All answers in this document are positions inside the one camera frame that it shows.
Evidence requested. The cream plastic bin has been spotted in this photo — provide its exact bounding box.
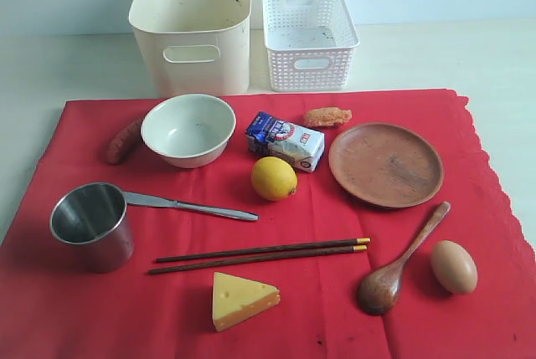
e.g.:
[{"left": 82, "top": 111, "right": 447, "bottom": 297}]
[{"left": 128, "top": 0, "right": 251, "bottom": 97}]

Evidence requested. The stainless steel cup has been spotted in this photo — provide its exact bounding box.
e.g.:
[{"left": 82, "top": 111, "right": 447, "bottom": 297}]
[{"left": 49, "top": 182, "right": 135, "bottom": 273}]

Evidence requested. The lower brown wooden chopstick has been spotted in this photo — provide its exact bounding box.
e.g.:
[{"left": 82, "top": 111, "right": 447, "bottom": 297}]
[{"left": 147, "top": 244, "right": 368, "bottom": 275}]

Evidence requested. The upper brown wooden chopstick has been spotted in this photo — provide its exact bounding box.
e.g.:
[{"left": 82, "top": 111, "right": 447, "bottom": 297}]
[{"left": 155, "top": 238, "right": 371, "bottom": 263}]

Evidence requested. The brown wooden chopstick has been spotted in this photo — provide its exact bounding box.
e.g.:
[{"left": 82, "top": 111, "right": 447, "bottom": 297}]
[
  {"left": 147, "top": 244, "right": 368, "bottom": 275},
  {"left": 155, "top": 238, "right": 371, "bottom": 263}
]

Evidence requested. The blue white milk carton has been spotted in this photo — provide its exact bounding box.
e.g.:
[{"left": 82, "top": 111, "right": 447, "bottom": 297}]
[{"left": 245, "top": 111, "right": 325, "bottom": 172}]

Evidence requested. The yellow cheese wedge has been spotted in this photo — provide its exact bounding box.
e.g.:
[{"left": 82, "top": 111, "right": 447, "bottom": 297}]
[{"left": 212, "top": 272, "right": 281, "bottom": 331}]

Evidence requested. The steel table knife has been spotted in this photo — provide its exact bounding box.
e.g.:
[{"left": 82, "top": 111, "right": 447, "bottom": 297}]
[{"left": 123, "top": 192, "right": 260, "bottom": 222}]

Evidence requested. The fried chicken piece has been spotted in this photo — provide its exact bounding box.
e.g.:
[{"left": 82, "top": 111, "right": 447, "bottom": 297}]
[{"left": 304, "top": 107, "right": 352, "bottom": 127}]

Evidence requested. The white enamel bowl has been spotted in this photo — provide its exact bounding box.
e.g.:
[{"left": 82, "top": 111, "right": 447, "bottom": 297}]
[{"left": 141, "top": 94, "right": 236, "bottom": 169}]

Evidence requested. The brown wooden plate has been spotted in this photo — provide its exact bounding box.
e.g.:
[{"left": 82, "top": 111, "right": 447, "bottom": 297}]
[{"left": 328, "top": 122, "right": 445, "bottom": 209}]

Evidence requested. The white perforated plastic basket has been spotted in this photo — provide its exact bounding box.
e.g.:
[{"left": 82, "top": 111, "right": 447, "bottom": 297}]
[{"left": 262, "top": 0, "right": 359, "bottom": 92}]

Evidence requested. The yellow lemon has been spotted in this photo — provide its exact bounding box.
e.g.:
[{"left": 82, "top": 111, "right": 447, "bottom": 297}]
[{"left": 250, "top": 156, "right": 298, "bottom": 202}]

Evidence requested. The red tablecloth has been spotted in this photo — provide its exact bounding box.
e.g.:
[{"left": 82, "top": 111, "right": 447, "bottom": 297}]
[{"left": 1, "top": 90, "right": 535, "bottom": 358}]

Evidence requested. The red sausage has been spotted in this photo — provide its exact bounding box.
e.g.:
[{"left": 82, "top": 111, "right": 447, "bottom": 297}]
[{"left": 106, "top": 118, "right": 143, "bottom": 165}]

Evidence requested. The brown wooden spoon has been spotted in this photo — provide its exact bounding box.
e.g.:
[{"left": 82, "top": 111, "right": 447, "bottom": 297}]
[{"left": 356, "top": 201, "right": 451, "bottom": 315}]

